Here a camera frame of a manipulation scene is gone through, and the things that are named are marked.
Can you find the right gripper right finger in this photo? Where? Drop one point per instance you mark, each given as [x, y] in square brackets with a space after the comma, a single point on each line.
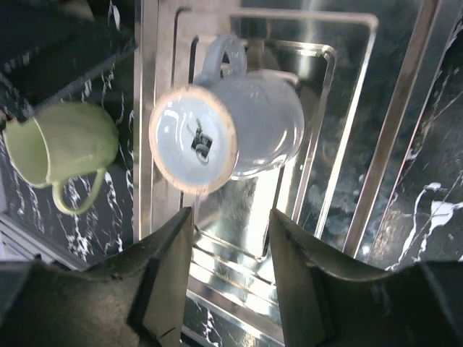
[302, 303]

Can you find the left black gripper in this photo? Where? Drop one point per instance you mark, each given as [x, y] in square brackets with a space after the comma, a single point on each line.
[48, 53]

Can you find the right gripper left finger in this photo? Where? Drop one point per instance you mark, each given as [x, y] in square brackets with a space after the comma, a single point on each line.
[157, 312]

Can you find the light green mug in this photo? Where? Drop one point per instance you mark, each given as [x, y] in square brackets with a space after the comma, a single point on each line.
[63, 141]

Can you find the steel tray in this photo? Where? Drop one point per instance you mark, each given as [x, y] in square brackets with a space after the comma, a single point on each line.
[363, 68]

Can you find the white grey mug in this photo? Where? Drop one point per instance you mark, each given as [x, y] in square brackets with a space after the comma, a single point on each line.
[228, 123]

